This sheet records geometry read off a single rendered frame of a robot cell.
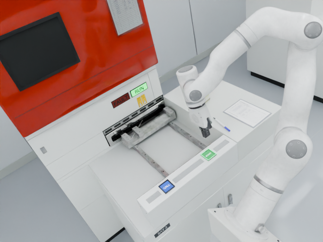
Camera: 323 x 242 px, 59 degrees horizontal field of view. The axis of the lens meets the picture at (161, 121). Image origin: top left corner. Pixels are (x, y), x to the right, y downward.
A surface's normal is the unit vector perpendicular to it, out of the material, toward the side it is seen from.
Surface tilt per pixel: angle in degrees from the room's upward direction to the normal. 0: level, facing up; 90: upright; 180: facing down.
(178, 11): 90
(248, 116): 0
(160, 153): 0
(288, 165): 87
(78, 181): 90
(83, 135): 90
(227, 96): 0
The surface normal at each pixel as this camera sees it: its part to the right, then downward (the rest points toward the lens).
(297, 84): -0.55, 0.05
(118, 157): -0.21, -0.75
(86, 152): 0.58, 0.43
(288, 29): -0.84, -0.13
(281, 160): -0.58, 0.56
